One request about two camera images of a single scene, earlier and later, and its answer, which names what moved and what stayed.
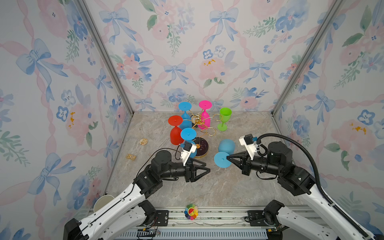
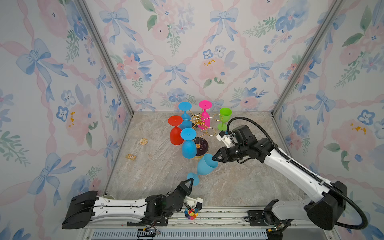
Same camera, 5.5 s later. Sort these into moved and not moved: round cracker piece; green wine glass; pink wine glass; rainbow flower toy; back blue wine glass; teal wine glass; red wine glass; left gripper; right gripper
Moved: left gripper; right gripper; teal wine glass
Not moved: green wine glass; rainbow flower toy; red wine glass; pink wine glass; round cracker piece; back blue wine glass
